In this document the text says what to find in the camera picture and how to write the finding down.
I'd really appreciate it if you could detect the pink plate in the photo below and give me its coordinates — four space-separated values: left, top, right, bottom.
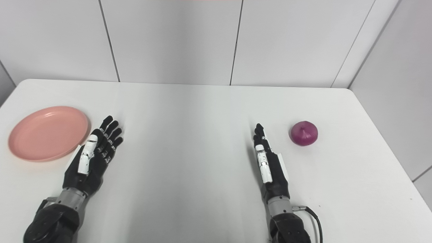
8 106 91 162

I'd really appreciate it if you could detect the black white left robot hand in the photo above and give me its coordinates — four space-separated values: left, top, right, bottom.
63 116 124 196

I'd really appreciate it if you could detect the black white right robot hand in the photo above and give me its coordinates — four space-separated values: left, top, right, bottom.
253 123 291 205

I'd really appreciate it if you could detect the purple red onion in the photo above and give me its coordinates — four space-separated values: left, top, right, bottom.
290 121 319 146

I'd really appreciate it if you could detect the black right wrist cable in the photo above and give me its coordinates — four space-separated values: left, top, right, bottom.
292 205 324 243

